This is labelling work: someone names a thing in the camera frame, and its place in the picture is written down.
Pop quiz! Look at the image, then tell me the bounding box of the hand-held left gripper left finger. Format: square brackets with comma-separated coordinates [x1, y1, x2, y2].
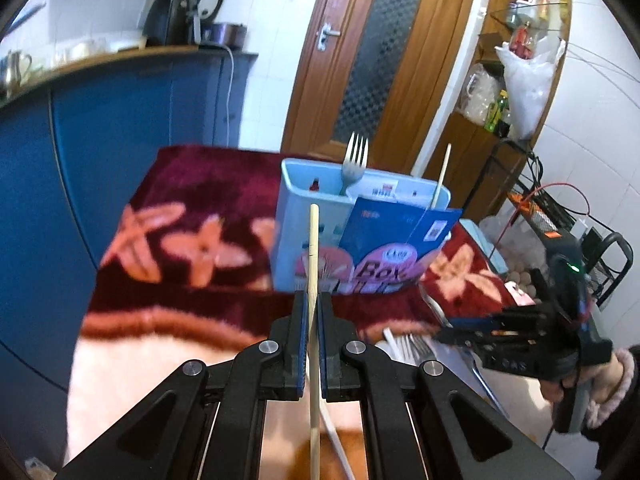
[52, 290, 308, 480]

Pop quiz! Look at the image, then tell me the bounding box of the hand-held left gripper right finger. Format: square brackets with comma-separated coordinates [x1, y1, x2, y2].
[318, 291, 576, 480]

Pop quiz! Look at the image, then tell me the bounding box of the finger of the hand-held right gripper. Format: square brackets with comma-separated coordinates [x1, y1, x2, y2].
[450, 302, 546, 335]
[434, 330, 540, 357]

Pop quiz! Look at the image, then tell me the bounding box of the wooden chopstick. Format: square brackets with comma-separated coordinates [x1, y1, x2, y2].
[309, 204, 321, 480]
[431, 143, 452, 209]

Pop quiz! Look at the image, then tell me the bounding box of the light blue utensil holder box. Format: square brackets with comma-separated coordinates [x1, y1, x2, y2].
[272, 157, 453, 296]

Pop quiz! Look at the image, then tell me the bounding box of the person's right forearm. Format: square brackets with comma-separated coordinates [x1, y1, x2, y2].
[582, 344, 640, 473]

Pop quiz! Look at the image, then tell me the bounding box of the person's right hand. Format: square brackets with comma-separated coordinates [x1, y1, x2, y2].
[539, 352, 626, 406]

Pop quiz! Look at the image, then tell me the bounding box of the pink phone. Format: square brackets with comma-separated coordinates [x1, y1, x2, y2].
[505, 280, 536, 306]

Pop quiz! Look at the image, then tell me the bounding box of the metal fork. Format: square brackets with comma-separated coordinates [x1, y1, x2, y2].
[340, 132, 370, 196]
[400, 334, 438, 368]

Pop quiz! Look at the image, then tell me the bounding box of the pile of eggs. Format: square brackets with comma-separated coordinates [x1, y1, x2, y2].
[480, 215, 546, 301]

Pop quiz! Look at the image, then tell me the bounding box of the light blue container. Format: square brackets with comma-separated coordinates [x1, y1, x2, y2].
[457, 219, 508, 273]

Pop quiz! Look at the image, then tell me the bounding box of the blue and pink card sleeve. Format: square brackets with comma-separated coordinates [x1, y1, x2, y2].
[337, 197, 463, 296]

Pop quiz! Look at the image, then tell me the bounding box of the wooden shelf unit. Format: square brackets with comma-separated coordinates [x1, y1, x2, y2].
[425, 0, 573, 221]

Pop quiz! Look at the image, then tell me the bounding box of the red floral fleece blanket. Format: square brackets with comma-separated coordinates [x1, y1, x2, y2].
[65, 145, 531, 480]

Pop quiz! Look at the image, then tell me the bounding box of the green bottle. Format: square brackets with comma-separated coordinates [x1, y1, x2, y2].
[485, 90, 511, 133]

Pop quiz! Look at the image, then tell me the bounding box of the white plastic bag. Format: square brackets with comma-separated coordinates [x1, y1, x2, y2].
[495, 37, 568, 141]

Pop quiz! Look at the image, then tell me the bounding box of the wooden door with glass pane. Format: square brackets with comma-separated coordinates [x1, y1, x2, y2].
[280, 0, 481, 176]

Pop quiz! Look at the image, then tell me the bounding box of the blue base cabinet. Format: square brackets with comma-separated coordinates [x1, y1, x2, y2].
[0, 52, 258, 461]

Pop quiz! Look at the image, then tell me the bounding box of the black rice cooker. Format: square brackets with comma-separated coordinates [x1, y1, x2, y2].
[192, 0, 248, 51]

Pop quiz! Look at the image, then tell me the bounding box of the black air fryer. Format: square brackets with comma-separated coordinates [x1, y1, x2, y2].
[142, 0, 193, 48]

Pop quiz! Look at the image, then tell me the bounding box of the metal kettle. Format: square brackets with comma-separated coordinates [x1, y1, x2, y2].
[0, 50, 33, 98]

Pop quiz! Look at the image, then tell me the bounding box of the black wire rack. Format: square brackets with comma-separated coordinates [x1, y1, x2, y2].
[480, 137, 633, 306]

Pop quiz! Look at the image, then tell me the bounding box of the red cable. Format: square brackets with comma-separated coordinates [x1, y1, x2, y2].
[497, 182, 591, 256]

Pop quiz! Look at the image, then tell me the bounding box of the white power cable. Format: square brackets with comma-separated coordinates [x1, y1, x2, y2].
[220, 42, 237, 147]

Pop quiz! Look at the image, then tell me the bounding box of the metal door handle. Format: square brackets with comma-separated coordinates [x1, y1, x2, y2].
[316, 22, 342, 52]

